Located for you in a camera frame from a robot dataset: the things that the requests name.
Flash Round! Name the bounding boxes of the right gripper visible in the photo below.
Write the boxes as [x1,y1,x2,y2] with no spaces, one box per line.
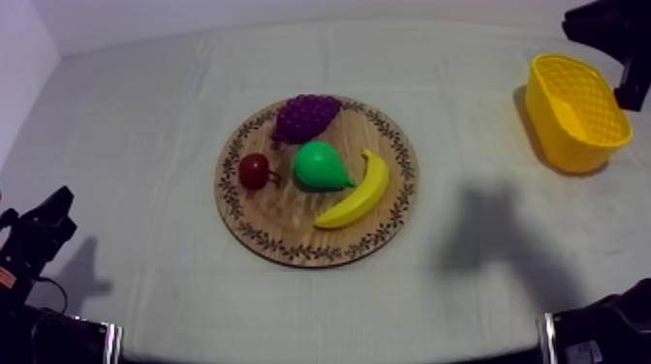
[612,49,651,113]

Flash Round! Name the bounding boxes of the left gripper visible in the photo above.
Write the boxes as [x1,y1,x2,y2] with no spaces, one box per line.
[0,185,78,293]

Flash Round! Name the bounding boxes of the yellow plastic basket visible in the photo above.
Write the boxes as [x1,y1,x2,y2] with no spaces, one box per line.
[524,52,635,175]

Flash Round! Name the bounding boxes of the round wooden board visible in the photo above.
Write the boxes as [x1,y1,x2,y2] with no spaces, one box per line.
[213,94,420,269]

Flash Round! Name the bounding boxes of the green toy pear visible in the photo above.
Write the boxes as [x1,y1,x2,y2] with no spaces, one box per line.
[293,140,357,193]

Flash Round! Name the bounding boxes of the silver metal bar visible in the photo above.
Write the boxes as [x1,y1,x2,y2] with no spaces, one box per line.
[538,312,557,364]
[103,321,124,364]

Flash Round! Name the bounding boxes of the small red fruit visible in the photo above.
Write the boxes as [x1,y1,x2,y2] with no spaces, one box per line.
[237,152,283,192]

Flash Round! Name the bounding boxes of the purple toy grapes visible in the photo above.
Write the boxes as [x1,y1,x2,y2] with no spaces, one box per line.
[270,93,344,150]

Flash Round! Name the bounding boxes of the yellow toy banana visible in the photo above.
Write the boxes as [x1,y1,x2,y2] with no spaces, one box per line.
[313,148,390,230]

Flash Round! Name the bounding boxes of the black cable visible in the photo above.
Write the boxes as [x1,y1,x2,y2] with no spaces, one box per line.
[33,275,70,317]

